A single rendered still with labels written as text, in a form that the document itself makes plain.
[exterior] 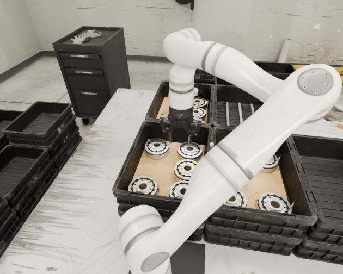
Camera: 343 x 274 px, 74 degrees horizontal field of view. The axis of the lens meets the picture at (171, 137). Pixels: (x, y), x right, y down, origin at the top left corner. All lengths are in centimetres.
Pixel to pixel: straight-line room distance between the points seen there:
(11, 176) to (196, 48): 151
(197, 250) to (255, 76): 54
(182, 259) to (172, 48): 60
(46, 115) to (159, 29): 259
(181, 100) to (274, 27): 357
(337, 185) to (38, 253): 110
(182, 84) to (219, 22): 340
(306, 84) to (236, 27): 360
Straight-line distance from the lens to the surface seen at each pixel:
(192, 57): 57
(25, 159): 189
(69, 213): 103
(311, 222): 77
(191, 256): 78
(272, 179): 96
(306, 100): 45
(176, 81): 63
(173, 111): 67
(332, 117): 173
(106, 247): 91
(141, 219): 46
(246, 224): 78
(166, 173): 90
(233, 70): 53
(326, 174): 108
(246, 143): 42
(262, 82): 54
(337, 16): 439
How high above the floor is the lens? 150
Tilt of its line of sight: 39 degrees down
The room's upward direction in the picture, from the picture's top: straight up
